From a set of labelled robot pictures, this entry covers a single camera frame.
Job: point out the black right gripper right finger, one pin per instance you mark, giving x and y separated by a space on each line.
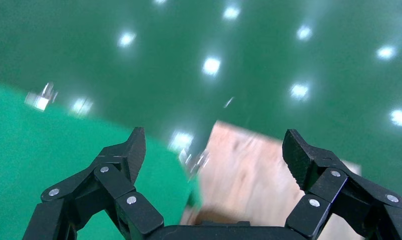
336 188

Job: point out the silver binder clip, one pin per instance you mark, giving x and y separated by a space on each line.
194 162
42 99

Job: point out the light wooden board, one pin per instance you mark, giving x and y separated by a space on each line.
247 175

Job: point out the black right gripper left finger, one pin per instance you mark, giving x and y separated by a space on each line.
111 185

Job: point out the large green table cloth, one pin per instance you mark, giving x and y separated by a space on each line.
38 152

